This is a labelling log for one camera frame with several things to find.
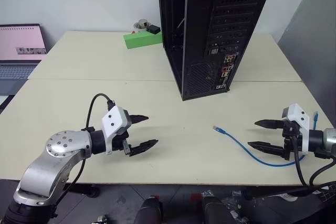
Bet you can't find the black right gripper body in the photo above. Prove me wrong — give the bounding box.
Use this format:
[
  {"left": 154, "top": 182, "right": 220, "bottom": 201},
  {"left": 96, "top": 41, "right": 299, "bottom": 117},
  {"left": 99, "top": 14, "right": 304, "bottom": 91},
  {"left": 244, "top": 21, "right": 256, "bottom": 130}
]
[{"left": 281, "top": 119, "right": 301, "bottom": 162}]

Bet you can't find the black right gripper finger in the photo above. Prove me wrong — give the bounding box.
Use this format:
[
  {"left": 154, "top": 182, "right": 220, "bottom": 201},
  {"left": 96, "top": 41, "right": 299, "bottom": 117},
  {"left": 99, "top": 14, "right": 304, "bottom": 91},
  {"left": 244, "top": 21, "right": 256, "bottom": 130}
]
[
  {"left": 247, "top": 141, "right": 286, "bottom": 160},
  {"left": 254, "top": 119, "right": 286, "bottom": 130}
]

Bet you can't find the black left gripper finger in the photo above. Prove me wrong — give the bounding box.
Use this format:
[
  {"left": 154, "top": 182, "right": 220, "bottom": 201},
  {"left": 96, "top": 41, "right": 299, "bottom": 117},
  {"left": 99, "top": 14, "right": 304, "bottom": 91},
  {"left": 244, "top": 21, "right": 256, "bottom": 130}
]
[
  {"left": 128, "top": 138, "right": 160, "bottom": 158},
  {"left": 130, "top": 114, "right": 150, "bottom": 125}
]

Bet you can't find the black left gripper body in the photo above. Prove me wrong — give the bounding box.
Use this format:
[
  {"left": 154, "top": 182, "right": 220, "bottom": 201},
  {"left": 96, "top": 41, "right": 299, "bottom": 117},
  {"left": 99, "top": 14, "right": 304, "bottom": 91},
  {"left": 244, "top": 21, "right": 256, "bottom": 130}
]
[{"left": 111, "top": 109, "right": 132, "bottom": 157}]

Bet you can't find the dark rounded shape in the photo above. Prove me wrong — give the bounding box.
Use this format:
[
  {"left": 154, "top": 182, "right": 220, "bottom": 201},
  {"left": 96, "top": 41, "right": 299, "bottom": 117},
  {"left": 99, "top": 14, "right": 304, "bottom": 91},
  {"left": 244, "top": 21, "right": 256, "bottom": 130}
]
[{"left": 134, "top": 196, "right": 164, "bottom": 224}]

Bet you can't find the green rectangular box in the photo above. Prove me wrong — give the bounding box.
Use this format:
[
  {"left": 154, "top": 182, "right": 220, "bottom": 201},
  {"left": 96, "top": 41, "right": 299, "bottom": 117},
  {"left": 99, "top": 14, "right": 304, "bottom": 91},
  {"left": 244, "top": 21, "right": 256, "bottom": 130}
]
[{"left": 123, "top": 30, "right": 164, "bottom": 50}]

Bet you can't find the grey partition panel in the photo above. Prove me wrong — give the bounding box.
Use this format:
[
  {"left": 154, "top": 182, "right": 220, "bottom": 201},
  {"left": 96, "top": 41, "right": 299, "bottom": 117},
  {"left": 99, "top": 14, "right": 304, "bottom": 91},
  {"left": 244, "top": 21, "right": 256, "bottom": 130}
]
[{"left": 277, "top": 0, "right": 336, "bottom": 130}]

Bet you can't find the small black box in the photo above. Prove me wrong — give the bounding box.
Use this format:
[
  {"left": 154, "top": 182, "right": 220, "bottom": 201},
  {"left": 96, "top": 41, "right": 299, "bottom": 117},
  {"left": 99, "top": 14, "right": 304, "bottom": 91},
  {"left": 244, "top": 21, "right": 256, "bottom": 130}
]
[{"left": 146, "top": 24, "right": 162, "bottom": 35}]

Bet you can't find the black computer tower case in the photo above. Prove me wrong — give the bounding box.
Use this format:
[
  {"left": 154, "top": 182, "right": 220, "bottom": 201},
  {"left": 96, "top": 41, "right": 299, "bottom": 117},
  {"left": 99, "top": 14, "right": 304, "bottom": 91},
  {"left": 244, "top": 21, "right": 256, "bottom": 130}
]
[{"left": 156, "top": 0, "right": 278, "bottom": 102}]

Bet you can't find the grey laptop with pink screen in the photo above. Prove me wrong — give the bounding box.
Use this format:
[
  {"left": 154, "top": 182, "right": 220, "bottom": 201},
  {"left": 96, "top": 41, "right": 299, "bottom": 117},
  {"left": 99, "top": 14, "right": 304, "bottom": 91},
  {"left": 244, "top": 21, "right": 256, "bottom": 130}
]
[{"left": 0, "top": 23, "right": 48, "bottom": 81}]

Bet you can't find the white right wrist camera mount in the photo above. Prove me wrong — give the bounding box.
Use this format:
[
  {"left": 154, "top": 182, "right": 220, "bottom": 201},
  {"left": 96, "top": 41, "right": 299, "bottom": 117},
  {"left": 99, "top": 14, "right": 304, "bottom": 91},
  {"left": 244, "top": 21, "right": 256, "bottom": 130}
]
[{"left": 281, "top": 103, "right": 311, "bottom": 154}]

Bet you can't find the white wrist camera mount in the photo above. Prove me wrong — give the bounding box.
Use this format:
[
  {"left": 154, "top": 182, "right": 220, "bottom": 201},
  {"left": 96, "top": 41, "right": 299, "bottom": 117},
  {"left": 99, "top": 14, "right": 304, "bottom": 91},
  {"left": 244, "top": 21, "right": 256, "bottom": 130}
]
[
  {"left": 281, "top": 103, "right": 311, "bottom": 154},
  {"left": 101, "top": 106, "right": 132, "bottom": 155}
]

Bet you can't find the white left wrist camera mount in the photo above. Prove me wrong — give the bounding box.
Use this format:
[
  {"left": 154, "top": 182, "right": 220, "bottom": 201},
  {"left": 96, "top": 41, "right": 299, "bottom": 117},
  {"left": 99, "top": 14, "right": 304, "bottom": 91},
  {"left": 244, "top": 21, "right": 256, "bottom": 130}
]
[{"left": 101, "top": 106, "right": 132, "bottom": 155}]

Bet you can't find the blue ethernet cable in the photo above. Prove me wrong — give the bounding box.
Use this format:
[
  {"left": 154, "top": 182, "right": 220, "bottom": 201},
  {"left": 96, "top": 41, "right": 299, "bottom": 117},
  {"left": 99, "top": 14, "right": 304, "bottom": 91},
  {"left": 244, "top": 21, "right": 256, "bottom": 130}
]
[{"left": 212, "top": 111, "right": 320, "bottom": 168}]

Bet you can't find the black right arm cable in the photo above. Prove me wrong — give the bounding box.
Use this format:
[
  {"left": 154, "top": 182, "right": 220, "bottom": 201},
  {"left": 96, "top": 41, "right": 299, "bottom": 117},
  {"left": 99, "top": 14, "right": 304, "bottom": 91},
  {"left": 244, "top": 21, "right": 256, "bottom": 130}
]
[{"left": 289, "top": 134, "right": 336, "bottom": 191}]

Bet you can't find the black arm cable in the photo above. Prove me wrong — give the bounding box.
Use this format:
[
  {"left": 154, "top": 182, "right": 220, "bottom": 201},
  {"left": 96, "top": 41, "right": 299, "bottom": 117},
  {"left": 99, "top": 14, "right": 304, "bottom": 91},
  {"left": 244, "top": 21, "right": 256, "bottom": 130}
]
[
  {"left": 59, "top": 93, "right": 116, "bottom": 196},
  {"left": 289, "top": 134, "right": 336, "bottom": 191}
]

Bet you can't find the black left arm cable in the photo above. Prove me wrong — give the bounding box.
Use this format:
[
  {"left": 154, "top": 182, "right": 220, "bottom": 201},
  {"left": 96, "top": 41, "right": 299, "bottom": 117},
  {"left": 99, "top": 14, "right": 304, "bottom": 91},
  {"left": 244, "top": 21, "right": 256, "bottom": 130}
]
[{"left": 59, "top": 93, "right": 116, "bottom": 196}]

